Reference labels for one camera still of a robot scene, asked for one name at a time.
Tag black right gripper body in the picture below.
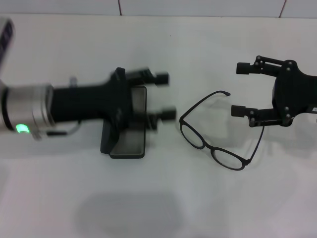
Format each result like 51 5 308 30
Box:
271 59 317 128

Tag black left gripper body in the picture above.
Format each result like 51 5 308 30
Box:
47 66 135 130

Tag black glasses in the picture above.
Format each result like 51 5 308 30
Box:
178 90 265 172

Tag black glasses case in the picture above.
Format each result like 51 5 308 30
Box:
100 86 148 160

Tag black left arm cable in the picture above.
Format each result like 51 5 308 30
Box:
46 123 83 137

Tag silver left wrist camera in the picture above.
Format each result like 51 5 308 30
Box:
0 16 16 74

